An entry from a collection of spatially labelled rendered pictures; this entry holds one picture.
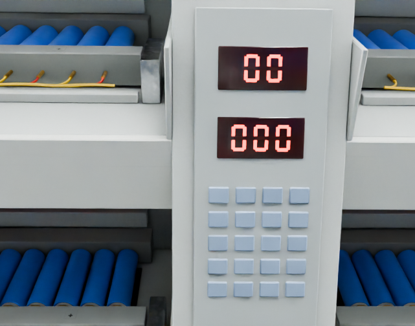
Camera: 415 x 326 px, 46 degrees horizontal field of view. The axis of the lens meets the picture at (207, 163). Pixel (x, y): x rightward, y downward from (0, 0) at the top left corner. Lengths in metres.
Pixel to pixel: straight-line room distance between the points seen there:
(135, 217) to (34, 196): 0.17
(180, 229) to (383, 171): 0.12
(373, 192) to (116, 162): 0.15
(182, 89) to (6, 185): 0.11
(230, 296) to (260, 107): 0.11
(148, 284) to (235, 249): 0.17
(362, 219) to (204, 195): 0.24
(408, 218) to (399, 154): 0.21
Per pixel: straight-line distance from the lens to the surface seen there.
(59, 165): 0.28
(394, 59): 0.35
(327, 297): 0.30
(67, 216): 0.46
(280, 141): 0.26
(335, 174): 0.28
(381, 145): 0.28
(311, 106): 0.26
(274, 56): 0.26
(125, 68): 0.33
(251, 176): 0.26
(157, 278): 0.44
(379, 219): 0.48
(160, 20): 0.46
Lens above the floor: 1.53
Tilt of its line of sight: 10 degrees down
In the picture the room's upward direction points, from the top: 1 degrees clockwise
